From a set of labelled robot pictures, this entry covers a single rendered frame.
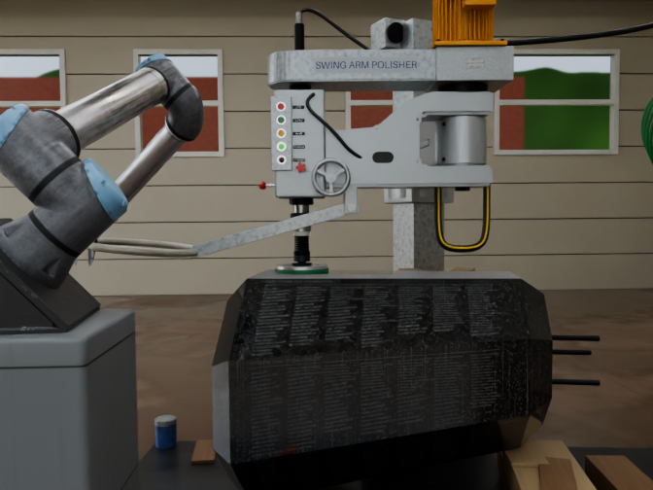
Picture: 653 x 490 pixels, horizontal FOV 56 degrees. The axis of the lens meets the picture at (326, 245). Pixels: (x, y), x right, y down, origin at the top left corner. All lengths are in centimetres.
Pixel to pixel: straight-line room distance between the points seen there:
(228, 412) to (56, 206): 97
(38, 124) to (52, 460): 74
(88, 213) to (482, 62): 162
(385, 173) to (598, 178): 715
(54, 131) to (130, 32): 757
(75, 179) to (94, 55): 769
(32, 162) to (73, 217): 15
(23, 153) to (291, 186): 116
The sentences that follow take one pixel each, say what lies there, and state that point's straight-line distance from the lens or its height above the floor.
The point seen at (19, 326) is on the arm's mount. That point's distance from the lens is 150.
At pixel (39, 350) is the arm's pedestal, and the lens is 143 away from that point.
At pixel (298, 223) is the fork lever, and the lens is 247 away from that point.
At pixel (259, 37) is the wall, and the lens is 883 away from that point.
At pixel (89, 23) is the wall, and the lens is 931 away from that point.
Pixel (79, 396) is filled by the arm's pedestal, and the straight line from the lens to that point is 143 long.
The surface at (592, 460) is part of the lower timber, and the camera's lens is 284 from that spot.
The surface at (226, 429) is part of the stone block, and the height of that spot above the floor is 38.
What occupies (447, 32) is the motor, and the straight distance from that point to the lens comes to 259.
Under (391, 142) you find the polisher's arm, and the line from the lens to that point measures 246.
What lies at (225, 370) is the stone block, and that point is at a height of 58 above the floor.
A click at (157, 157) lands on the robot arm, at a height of 129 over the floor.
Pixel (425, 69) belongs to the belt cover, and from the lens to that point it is 251.
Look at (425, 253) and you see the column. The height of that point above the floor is 90.
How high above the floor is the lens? 111
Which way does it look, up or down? 3 degrees down
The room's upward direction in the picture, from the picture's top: 1 degrees counter-clockwise
